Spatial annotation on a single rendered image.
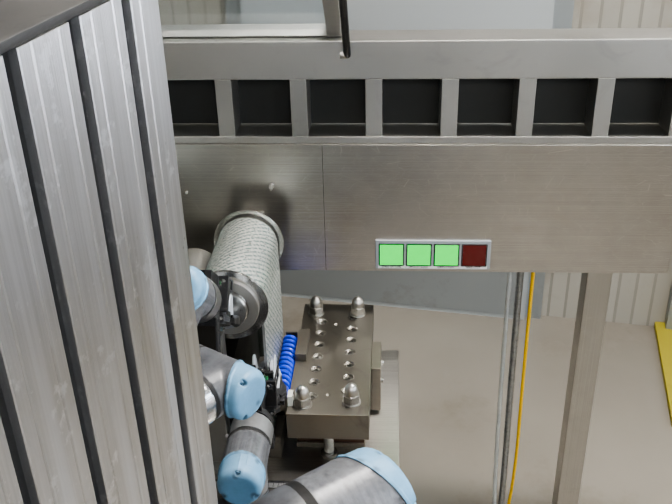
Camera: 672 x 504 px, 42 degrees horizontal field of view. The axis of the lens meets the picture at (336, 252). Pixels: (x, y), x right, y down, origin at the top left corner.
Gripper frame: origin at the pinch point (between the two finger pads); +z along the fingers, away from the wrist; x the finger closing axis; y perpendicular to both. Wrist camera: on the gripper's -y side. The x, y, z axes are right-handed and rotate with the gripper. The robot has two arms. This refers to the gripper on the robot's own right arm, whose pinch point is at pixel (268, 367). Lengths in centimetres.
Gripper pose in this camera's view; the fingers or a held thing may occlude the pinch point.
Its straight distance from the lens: 172.0
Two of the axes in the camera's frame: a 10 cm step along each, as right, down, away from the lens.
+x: -10.0, -0.1, 0.6
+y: -0.2, -8.8, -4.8
